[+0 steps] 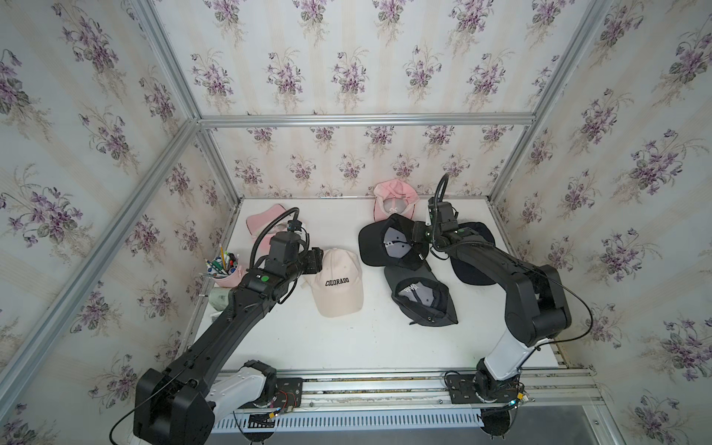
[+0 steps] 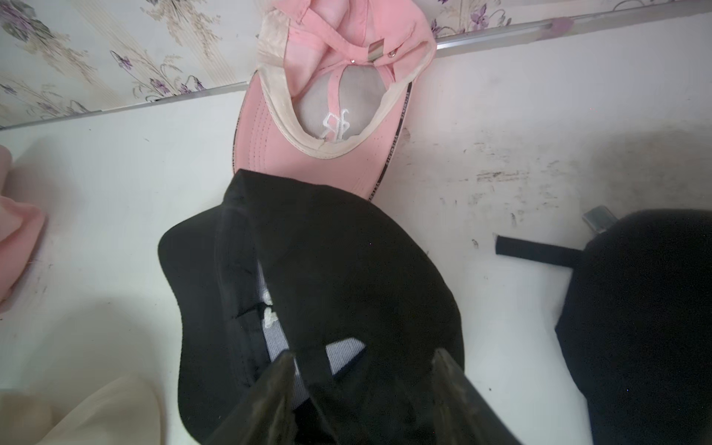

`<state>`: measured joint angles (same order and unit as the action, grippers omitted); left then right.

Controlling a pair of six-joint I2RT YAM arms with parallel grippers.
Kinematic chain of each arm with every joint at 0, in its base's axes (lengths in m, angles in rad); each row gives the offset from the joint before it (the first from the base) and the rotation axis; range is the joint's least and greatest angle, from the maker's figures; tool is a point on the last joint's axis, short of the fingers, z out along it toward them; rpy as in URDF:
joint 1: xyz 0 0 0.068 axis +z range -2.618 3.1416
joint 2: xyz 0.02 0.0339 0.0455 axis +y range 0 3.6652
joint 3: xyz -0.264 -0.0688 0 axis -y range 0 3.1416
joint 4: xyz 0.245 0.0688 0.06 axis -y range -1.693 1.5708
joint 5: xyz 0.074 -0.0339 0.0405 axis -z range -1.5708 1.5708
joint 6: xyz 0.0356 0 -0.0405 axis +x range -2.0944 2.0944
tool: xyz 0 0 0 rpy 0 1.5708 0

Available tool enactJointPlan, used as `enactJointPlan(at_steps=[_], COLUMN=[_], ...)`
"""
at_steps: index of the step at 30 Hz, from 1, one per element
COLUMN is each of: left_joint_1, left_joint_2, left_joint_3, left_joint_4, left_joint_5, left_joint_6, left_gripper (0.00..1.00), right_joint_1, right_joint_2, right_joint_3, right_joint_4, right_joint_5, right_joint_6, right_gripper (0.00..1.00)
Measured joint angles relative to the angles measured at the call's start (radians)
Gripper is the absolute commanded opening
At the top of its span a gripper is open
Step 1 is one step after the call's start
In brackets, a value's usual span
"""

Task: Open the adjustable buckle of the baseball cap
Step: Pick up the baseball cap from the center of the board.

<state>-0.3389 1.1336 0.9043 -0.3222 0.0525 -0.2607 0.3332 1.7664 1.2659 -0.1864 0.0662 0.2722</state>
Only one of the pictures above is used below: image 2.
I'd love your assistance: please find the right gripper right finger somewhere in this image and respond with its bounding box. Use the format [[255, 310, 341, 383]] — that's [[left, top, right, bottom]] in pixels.
[[432, 349, 521, 445]]

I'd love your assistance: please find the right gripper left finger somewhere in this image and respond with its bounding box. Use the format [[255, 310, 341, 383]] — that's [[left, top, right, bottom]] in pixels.
[[205, 350, 298, 445]]

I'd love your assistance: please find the beige baseball cap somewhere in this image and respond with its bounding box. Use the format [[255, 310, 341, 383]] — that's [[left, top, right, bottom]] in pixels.
[[1, 376, 162, 444]]

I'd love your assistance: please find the black cap white letter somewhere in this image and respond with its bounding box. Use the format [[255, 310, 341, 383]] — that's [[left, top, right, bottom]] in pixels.
[[495, 209, 711, 444]]

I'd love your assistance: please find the pink cap left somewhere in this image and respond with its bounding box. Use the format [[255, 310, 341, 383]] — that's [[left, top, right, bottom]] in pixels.
[[1, 146, 46, 303]]

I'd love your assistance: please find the pink cap back wall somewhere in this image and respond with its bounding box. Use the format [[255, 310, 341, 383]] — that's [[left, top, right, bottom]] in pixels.
[[233, 0, 437, 200]]

